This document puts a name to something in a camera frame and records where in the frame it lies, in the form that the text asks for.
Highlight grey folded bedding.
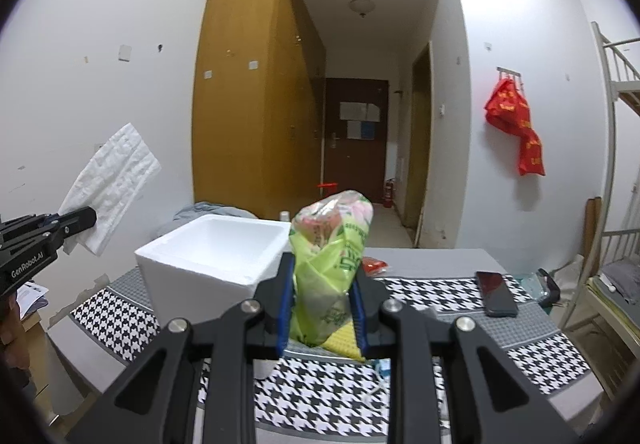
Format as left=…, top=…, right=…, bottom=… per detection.
left=597, top=258, right=640, bottom=305

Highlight yellow foam net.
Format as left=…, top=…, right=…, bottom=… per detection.
left=320, top=319, right=368, bottom=364

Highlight white foam box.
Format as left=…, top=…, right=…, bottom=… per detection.
left=134, top=215, right=292, bottom=325

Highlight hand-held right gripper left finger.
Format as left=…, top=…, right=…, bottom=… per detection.
left=67, top=251, right=301, bottom=444

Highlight grey crumpled fabric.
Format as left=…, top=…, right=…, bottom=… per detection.
left=172, top=201, right=261, bottom=226

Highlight dark brown door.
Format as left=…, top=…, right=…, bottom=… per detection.
left=324, top=78, right=390, bottom=205

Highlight white metal bunk bed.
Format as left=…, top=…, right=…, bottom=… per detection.
left=557, top=22, right=640, bottom=400

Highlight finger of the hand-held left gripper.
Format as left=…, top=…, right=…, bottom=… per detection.
left=50, top=206, right=98, bottom=256

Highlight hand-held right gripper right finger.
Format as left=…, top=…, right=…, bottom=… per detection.
left=350, top=267, right=581, bottom=444

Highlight houndstooth tablecloth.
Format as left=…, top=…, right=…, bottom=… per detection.
left=70, top=267, right=593, bottom=444

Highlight wooden wardrobe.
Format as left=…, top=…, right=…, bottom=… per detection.
left=192, top=0, right=327, bottom=220

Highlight wooden sticks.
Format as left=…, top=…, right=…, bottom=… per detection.
left=586, top=197, right=604, bottom=260

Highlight white quilted cloth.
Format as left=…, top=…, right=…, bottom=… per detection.
left=57, top=123, right=162, bottom=256

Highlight wooden side door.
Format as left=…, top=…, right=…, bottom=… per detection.
left=404, top=42, right=434, bottom=231

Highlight white paper sheet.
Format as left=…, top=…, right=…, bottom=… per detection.
left=15, top=281, right=50, bottom=318

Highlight red hanging bag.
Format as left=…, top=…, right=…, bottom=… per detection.
left=484, top=78, right=546, bottom=176

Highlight clear plastic bag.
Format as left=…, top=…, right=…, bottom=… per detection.
left=515, top=268, right=563, bottom=309

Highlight white paper notice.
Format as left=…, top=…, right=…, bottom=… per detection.
left=340, top=102, right=379, bottom=121

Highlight green plastic bag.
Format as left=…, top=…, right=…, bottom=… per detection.
left=290, top=190, right=375, bottom=350

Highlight black smartphone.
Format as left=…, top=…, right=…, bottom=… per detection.
left=475, top=270, right=519, bottom=318

